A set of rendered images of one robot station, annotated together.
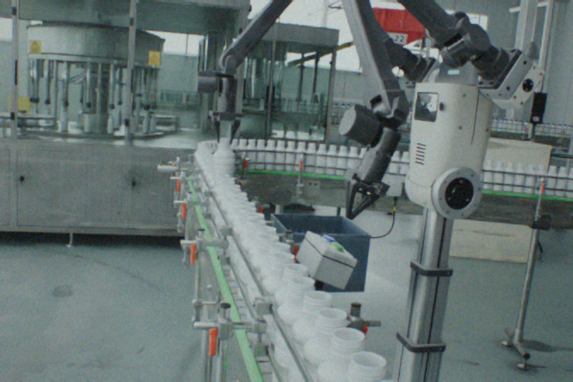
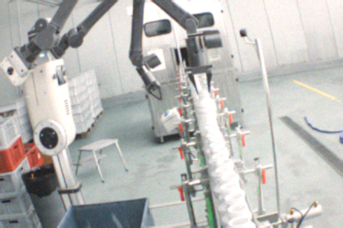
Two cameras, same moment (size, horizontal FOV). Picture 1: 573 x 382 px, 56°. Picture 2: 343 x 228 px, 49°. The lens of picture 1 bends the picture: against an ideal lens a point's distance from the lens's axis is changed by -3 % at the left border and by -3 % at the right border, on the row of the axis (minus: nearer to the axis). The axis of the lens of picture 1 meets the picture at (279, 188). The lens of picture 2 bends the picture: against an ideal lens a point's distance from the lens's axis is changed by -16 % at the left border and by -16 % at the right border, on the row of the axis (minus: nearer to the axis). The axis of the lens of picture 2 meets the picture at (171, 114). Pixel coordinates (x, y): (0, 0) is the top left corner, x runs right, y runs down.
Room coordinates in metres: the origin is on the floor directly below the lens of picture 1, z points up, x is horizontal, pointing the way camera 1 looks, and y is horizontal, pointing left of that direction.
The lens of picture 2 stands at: (3.22, 0.49, 1.47)
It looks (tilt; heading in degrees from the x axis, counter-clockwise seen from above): 10 degrees down; 196
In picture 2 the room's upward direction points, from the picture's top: 11 degrees counter-clockwise
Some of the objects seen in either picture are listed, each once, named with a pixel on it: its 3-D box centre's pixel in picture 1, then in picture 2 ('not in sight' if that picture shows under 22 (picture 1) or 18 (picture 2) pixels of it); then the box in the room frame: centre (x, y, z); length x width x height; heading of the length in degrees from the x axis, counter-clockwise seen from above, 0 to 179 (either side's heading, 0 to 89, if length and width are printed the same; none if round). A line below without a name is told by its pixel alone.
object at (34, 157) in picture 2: not in sight; (21, 159); (-0.44, -2.43, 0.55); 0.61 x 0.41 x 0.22; 16
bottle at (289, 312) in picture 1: (297, 333); not in sight; (0.75, -0.04, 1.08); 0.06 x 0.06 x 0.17
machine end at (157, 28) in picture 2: not in sight; (187, 62); (-3.64, -1.07, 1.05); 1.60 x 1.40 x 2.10; 13
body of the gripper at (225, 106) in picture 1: (227, 106); (197, 60); (1.73, 0.19, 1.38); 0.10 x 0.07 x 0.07; 103
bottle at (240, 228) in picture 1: (245, 244); not in sight; (1.21, 0.07, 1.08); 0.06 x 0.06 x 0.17
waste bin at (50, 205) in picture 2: not in sight; (52, 203); (0.35, -1.58, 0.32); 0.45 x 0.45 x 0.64
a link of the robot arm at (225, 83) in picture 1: (226, 86); (195, 43); (1.73, 0.19, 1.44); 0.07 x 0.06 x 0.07; 104
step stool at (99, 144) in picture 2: not in sight; (96, 159); (-1.50, -1.95, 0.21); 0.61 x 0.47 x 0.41; 66
